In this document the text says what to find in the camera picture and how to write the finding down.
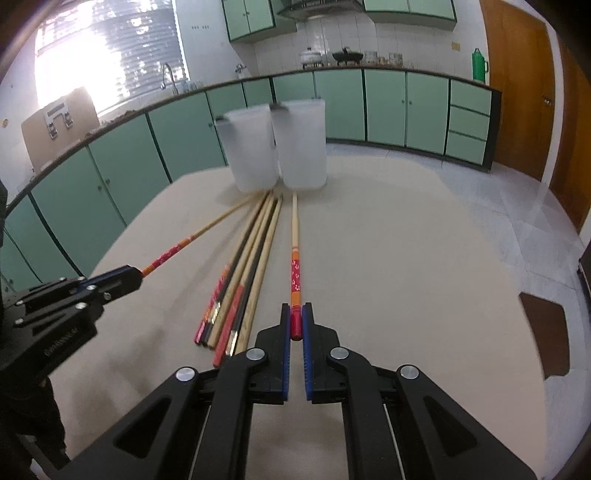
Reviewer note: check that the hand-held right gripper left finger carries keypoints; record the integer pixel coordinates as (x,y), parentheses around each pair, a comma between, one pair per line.
(285,355)

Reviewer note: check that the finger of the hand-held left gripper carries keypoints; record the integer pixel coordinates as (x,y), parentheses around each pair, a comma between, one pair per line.
(120,279)
(69,314)

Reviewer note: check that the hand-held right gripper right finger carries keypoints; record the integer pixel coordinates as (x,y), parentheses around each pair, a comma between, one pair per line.
(308,355)

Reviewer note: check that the red orange patterned chopstick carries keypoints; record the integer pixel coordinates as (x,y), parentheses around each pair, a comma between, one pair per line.
(294,277)
(184,243)

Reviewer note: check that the pile of mixed chopsticks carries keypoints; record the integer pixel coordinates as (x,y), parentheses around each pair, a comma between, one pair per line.
(258,249)

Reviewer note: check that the translucent plastic container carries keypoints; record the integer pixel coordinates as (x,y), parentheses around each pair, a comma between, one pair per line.
(249,147)
(302,143)

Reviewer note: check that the cardboard box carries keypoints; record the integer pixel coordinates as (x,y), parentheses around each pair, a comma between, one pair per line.
(60,134)

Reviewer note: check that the clear drinking glasses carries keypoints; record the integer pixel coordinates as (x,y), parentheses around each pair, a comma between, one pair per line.
(189,86)

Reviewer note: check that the chrome sink faucet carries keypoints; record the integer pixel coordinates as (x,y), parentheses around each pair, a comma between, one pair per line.
(167,74)

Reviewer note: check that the window with blinds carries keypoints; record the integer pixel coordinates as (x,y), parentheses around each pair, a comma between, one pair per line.
(138,41)

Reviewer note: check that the brown floor mat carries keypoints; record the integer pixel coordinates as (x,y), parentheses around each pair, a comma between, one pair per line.
(547,337)

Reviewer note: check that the green base kitchen cabinets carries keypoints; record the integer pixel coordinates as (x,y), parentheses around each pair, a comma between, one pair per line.
(383,106)

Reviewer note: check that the black wok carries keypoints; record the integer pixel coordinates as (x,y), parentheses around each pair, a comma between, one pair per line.
(347,56)

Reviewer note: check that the glass jar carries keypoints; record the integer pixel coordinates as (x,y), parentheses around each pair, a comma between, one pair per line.
(371,57)
(395,58)

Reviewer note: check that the green thermos flask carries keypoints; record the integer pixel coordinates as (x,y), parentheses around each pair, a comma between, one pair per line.
(479,67)

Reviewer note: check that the range hood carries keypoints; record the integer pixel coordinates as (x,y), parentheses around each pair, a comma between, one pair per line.
(318,8)

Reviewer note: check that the green wall cabinet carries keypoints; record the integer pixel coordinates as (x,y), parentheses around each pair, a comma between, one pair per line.
(411,7)
(251,16)

